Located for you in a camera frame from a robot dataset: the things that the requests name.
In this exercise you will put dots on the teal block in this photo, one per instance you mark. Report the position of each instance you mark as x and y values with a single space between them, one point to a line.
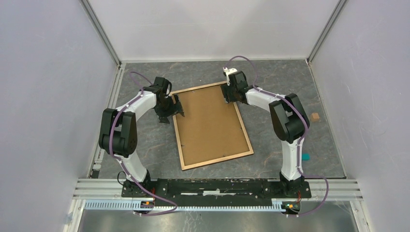
305 157

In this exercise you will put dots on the wooden picture frame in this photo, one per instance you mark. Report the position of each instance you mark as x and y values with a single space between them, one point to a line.
217 161

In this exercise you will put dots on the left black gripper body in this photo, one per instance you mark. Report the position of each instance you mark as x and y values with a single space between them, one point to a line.
167 108

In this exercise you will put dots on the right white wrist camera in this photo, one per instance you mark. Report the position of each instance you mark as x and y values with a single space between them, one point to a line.
228 73

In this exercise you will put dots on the small wooden cube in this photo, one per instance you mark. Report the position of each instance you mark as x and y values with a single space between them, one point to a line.
315 117

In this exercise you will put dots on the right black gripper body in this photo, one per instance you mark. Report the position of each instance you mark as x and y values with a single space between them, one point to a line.
233 91

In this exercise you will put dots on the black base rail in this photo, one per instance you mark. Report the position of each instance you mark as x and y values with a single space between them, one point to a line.
216 192

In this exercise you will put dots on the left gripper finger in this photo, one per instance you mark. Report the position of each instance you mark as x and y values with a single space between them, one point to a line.
178 106
164 119

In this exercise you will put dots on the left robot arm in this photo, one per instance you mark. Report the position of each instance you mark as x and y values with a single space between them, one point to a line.
118 132

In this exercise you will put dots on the brown cardboard backing board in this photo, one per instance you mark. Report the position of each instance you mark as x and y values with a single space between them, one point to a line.
208 125

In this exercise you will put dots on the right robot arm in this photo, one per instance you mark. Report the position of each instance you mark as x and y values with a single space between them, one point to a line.
289 119

